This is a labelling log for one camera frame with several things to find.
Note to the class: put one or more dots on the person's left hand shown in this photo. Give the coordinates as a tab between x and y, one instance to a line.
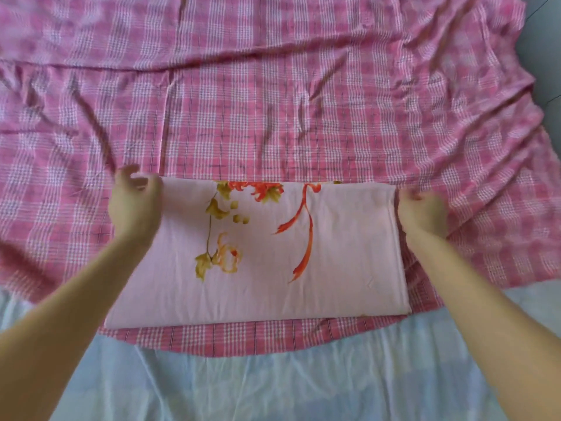
136	210

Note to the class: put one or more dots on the person's left forearm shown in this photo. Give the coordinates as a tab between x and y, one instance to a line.
61	337

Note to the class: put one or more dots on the pink gingham sheet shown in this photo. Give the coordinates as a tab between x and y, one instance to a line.
307	92

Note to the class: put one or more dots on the person's right forearm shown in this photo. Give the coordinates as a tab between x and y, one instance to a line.
491	320

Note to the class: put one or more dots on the person's right hand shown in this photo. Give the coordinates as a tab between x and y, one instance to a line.
422	216

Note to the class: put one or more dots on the white bed sheet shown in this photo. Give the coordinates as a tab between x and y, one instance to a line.
307	386

